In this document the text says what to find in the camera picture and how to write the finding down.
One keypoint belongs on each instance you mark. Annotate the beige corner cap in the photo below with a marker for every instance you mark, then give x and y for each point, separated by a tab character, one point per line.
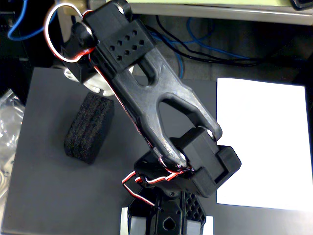
68	10

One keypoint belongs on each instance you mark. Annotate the dark grey work board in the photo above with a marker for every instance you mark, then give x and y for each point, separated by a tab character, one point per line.
61	195

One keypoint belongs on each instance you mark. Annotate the black desk object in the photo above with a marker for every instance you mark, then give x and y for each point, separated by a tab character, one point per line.
302	3

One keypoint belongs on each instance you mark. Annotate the grey desk top edge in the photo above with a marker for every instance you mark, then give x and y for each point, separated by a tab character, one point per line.
195	11

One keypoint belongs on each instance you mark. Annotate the black foam cube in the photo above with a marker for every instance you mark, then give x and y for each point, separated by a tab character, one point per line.
85	132

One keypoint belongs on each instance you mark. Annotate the white paper sheet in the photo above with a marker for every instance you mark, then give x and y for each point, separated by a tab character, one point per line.
256	147

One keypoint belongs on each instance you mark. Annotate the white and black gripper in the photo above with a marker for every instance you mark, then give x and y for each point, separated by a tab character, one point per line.
94	86

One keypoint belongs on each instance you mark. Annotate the clear plastic bag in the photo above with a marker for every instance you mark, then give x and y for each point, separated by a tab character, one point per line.
8	122

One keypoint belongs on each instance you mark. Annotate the beige desk leg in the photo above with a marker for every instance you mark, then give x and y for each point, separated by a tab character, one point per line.
64	29

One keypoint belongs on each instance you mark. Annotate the black computer tower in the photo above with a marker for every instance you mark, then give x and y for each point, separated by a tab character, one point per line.
14	73

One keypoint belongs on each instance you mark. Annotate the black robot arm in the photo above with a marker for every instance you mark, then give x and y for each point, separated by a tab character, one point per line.
137	98

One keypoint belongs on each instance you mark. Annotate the grey translucent clamp block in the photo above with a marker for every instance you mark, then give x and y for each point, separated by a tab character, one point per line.
194	227
138	226

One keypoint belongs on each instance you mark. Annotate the white tape strip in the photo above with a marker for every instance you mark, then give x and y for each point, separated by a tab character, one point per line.
209	226
124	220

